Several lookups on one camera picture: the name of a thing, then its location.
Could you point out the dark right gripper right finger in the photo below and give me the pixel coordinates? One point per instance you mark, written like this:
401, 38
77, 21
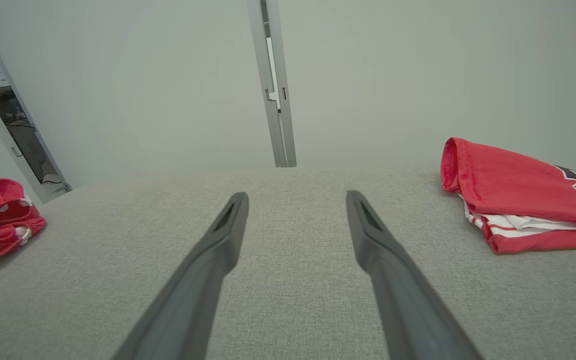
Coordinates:
398, 290

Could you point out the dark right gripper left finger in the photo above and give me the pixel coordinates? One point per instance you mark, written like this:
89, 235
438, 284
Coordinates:
203, 280

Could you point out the red shirt with white sleeves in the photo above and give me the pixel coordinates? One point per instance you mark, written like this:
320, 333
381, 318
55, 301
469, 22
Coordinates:
518, 185

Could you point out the dark cluttered shelf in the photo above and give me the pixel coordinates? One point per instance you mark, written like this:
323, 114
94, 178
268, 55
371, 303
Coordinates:
25, 137

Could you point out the grey wall post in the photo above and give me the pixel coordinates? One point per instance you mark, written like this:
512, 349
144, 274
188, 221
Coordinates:
275, 90

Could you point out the grey door frame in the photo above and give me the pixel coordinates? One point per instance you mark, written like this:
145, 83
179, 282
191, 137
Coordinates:
23, 125

